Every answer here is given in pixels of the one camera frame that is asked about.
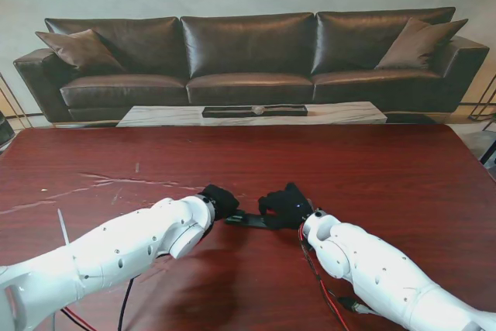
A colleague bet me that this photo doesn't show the red black right arm cables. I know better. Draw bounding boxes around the red black right arm cables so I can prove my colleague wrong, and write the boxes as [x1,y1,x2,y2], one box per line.
[296,226,352,331]

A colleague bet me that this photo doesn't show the thin metal side table frame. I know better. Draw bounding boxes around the thin metal side table frame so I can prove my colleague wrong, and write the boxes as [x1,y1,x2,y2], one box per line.
[459,73,496,122]
[0,71,40,130]

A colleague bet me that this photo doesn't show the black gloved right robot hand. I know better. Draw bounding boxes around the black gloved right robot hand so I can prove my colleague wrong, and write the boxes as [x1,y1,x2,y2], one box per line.
[257,181,315,231]

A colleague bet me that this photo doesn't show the red black arm cables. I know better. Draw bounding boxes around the red black arm cables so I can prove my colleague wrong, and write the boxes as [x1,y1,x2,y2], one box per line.
[61,276,136,331]
[296,226,352,331]

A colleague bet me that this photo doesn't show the white marble coffee table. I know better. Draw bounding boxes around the white marble coffee table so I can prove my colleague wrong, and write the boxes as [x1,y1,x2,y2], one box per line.
[115,100,388,129]

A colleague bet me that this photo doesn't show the dark brown leather sofa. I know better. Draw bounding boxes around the dark brown leather sofa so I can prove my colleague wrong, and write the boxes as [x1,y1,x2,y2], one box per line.
[12,6,491,122]

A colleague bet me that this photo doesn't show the black leather seat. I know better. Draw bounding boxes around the black leather seat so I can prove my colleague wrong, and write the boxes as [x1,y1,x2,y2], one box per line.
[0,108,17,150]

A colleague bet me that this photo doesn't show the white cable tie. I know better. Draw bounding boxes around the white cable tie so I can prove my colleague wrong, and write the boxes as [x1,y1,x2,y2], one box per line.
[57,209,71,247]

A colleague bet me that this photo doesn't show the black plug with grey cable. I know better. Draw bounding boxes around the black plug with grey cable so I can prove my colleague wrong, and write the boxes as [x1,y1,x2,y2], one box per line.
[336,295,373,315]

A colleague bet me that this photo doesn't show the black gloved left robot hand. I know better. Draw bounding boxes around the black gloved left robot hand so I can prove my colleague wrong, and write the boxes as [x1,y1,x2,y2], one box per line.
[201,183,240,220]

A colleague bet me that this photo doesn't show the black remote control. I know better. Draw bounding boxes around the black remote control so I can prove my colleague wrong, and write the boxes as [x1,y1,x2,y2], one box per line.
[224,212,280,230]

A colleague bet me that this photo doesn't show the red black left arm cables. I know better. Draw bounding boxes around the red black left arm cables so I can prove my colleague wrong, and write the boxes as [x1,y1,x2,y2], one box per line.
[61,276,136,331]

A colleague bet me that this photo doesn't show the brown sofa cushion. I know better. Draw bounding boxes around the brown sofa cushion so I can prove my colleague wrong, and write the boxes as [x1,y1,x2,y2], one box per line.
[34,29,127,73]
[374,17,469,70]

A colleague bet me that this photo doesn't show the black rectangular tray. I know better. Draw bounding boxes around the black rectangular tray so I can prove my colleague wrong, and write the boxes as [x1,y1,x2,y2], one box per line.
[201,104,309,118]

